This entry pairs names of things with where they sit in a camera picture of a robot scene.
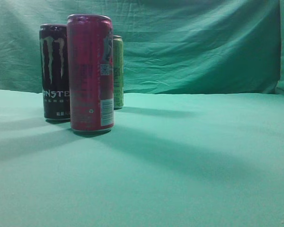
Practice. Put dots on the black Monster energy can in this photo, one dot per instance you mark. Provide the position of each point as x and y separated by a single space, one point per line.
55 77

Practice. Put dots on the pink slim drink can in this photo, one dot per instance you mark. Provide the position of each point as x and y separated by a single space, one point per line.
90 60

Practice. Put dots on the green slim drink can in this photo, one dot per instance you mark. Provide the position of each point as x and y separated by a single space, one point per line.
118 71

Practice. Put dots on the green backdrop cloth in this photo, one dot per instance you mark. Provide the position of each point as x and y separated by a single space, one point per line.
170 46

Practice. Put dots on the green table cloth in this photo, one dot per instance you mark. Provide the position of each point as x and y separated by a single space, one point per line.
169 161

